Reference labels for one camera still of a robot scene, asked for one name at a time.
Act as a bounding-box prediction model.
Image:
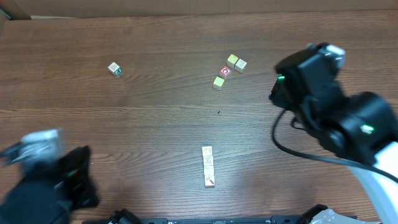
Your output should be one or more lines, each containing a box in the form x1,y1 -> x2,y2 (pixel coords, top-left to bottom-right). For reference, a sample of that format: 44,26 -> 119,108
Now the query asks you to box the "white block with green edge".
203,156 -> 214,166

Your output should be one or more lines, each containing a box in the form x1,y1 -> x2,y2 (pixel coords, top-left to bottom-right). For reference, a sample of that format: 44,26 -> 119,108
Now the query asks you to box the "yellow top wooden block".
204,165 -> 214,176

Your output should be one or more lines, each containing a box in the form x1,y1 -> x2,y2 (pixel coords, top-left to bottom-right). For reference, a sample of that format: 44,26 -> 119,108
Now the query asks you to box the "white block with red stroke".
205,175 -> 215,187

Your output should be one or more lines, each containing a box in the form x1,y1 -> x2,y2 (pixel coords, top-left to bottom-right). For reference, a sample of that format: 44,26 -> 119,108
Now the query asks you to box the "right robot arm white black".
269,42 -> 397,223

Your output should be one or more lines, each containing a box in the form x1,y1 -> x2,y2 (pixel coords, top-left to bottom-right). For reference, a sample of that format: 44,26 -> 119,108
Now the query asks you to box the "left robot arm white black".
1,146 -> 100,224

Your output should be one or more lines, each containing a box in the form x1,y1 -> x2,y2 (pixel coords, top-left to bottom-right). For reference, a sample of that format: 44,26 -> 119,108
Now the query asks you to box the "white block at top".
234,58 -> 247,73

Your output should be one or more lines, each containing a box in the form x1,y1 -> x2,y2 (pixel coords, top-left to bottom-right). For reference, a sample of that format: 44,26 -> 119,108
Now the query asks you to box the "yellow block at top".
226,54 -> 239,68

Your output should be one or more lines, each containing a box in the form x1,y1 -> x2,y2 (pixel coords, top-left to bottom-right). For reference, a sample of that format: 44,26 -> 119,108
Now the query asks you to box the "red circle wooden block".
219,66 -> 231,79

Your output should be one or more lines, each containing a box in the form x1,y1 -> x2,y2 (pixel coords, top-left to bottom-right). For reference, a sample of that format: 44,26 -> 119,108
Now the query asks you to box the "yellow block near centre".
213,77 -> 224,90

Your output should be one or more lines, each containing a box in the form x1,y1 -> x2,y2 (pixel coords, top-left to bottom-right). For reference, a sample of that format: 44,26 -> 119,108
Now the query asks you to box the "white block with green side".
108,62 -> 122,77

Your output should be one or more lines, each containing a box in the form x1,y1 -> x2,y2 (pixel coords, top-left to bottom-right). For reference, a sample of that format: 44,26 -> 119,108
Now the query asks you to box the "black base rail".
81,208 -> 359,224

